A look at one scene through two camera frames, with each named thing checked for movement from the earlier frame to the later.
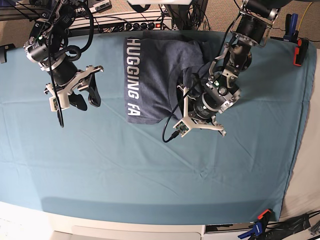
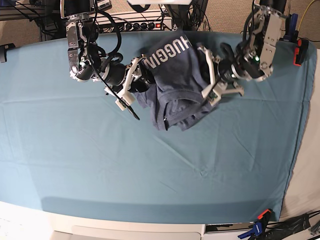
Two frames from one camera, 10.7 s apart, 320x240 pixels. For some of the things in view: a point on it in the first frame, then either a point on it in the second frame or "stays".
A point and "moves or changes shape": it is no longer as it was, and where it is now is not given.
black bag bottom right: [279, 230] stays
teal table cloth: [100, 165] stays
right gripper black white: [67, 78] → [137, 76]
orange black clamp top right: [300, 51] stays
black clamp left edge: [3, 49] stays
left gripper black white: [200, 110] → [225, 73]
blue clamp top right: [291, 34] stays
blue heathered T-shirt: [156, 63] moves or changes shape
